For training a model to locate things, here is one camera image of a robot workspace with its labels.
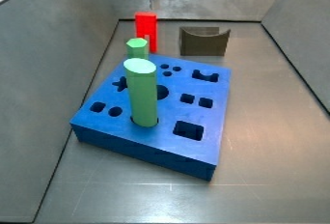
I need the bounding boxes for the red square-circle block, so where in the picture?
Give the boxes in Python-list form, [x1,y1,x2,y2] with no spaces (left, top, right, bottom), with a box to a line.
[135,12,157,53]

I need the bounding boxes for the black curved fixture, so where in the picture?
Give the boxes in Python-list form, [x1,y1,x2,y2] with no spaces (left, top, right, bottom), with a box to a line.
[179,27,231,56]

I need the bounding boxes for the blue foam peg board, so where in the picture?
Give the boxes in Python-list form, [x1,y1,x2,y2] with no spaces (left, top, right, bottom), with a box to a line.
[70,54,231,181]

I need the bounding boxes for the green hexagonal peg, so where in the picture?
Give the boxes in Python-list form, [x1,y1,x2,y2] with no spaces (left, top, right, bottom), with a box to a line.
[127,38,148,59]

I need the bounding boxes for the green round peg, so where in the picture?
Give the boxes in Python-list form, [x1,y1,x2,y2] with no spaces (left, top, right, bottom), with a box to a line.
[124,58,157,127]

